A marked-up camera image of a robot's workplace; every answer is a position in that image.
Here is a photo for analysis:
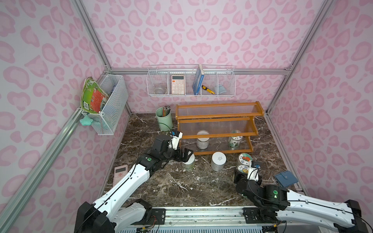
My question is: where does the green red snack bag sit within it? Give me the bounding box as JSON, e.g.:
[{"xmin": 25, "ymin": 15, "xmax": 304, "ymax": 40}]
[{"xmin": 80, "ymin": 77, "xmax": 109, "ymax": 114}]

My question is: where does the white lid green label jar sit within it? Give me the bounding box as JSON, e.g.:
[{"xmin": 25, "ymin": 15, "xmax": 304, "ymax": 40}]
[{"xmin": 182, "ymin": 154, "xmax": 195, "ymax": 170}]

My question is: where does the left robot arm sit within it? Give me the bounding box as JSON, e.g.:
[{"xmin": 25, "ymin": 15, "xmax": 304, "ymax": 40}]
[{"xmin": 74, "ymin": 131, "xmax": 193, "ymax": 233}]

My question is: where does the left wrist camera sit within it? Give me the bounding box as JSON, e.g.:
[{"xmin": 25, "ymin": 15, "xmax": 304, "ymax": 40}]
[{"xmin": 171, "ymin": 131, "xmax": 183, "ymax": 150}]

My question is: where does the pink calculator in basket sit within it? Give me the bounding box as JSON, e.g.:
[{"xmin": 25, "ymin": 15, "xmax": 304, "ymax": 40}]
[{"xmin": 171, "ymin": 75, "xmax": 185, "ymax": 95}]

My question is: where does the aluminium front rail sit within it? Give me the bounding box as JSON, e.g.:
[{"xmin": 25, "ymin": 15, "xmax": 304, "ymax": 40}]
[{"xmin": 119, "ymin": 206, "xmax": 330, "ymax": 233}]

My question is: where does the yellow utility knife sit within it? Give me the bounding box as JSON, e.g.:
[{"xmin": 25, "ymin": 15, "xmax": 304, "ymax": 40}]
[{"xmin": 202, "ymin": 85, "xmax": 215, "ymax": 95}]

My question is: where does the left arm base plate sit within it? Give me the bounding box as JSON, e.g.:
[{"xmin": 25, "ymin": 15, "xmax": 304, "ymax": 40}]
[{"xmin": 145, "ymin": 208, "xmax": 166, "ymax": 225}]

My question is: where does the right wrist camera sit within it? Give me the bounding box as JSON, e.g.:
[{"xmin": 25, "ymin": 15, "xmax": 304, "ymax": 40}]
[{"xmin": 247, "ymin": 161, "xmax": 261, "ymax": 182}]

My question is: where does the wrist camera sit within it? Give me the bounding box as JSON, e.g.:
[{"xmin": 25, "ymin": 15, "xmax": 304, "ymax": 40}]
[
  {"xmin": 247, "ymin": 161, "xmax": 261, "ymax": 182},
  {"xmin": 171, "ymin": 131, "xmax": 183, "ymax": 150}
]

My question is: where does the orange wooden three-tier shelf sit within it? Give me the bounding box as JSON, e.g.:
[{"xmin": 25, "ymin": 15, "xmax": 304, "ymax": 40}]
[{"xmin": 175, "ymin": 102, "xmax": 264, "ymax": 155}]

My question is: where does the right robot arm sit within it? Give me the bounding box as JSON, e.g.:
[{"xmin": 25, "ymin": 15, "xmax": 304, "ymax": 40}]
[{"xmin": 234, "ymin": 169, "xmax": 373, "ymax": 233}]

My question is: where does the pink calculator on table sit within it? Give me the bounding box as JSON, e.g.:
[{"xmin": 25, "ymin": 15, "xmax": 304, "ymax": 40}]
[{"xmin": 113, "ymin": 165, "xmax": 128, "ymax": 186}]

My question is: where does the mint green pencil cup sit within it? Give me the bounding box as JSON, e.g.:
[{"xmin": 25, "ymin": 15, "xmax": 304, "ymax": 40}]
[{"xmin": 155, "ymin": 107, "xmax": 173, "ymax": 132}]

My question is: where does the pencils bundle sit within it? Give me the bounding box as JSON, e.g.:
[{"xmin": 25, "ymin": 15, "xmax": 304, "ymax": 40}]
[{"xmin": 162, "ymin": 106, "xmax": 171, "ymax": 117}]

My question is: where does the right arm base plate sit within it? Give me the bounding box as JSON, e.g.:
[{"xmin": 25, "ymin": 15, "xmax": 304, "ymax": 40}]
[{"xmin": 243, "ymin": 207, "xmax": 277, "ymax": 224}]

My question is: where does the strawberry lid seed jar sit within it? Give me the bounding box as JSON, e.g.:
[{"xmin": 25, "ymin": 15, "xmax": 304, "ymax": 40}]
[{"xmin": 237, "ymin": 153, "xmax": 252, "ymax": 166}]

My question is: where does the white mesh side basket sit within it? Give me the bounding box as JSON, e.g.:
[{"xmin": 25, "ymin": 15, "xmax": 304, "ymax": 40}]
[{"xmin": 83, "ymin": 74, "xmax": 129, "ymax": 136}]

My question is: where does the white wire wall basket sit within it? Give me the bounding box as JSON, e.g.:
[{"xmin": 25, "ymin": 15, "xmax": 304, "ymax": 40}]
[{"xmin": 146, "ymin": 65, "xmax": 236, "ymax": 97}]

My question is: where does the blue wallet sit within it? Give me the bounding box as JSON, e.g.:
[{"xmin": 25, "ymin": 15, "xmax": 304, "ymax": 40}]
[{"xmin": 275, "ymin": 170, "xmax": 298, "ymax": 187}]

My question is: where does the tall white tin jar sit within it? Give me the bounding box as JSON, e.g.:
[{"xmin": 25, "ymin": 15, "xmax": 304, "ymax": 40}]
[{"xmin": 211, "ymin": 151, "xmax": 227, "ymax": 172}]

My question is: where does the clear tape roll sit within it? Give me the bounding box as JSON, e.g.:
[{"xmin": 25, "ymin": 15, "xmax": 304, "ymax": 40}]
[{"xmin": 153, "ymin": 85, "xmax": 168, "ymax": 95}]

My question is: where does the mint star-shaped toy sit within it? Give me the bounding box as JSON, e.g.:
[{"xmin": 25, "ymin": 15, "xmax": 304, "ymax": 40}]
[{"xmin": 80, "ymin": 114, "xmax": 94, "ymax": 126}]

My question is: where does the small white lid jar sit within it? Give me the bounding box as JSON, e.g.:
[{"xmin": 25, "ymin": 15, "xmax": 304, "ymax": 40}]
[{"xmin": 196, "ymin": 130, "xmax": 209, "ymax": 150}]

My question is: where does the blue book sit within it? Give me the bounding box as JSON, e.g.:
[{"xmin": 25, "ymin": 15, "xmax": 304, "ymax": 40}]
[{"xmin": 192, "ymin": 64, "xmax": 205, "ymax": 96}]

